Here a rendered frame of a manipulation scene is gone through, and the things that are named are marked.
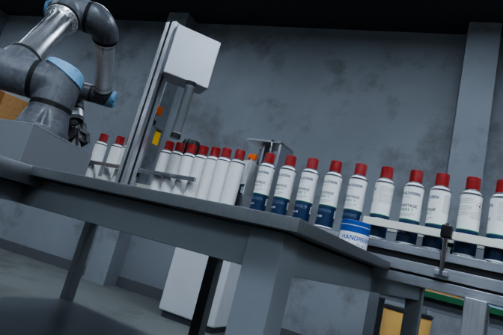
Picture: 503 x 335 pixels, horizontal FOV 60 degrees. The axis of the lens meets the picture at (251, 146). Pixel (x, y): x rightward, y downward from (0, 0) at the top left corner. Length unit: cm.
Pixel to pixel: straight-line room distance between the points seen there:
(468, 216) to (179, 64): 102
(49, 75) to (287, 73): 425
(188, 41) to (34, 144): 67
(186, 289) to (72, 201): 340
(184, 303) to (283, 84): 272
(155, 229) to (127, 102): 550
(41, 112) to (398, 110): 415
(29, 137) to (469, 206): 110
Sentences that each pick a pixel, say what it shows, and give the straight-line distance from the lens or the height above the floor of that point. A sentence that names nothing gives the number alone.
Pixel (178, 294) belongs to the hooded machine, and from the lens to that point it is 435.
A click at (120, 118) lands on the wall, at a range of 621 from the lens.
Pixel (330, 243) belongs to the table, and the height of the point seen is 81.
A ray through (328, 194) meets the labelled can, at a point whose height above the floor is 98.
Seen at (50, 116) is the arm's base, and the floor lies 99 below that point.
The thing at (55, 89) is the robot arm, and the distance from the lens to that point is 136.
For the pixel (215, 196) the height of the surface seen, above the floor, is 91.
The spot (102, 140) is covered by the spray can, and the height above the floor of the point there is 106.
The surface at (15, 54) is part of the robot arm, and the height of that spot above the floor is 114.
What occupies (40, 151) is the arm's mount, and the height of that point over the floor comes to 88.
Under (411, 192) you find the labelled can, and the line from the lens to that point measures 123.
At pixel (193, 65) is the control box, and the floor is 135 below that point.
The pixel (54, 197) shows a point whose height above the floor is 78.
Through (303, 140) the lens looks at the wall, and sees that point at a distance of 502.
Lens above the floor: 77
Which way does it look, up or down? 13 degrees up
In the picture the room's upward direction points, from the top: 14 degrees clockwise
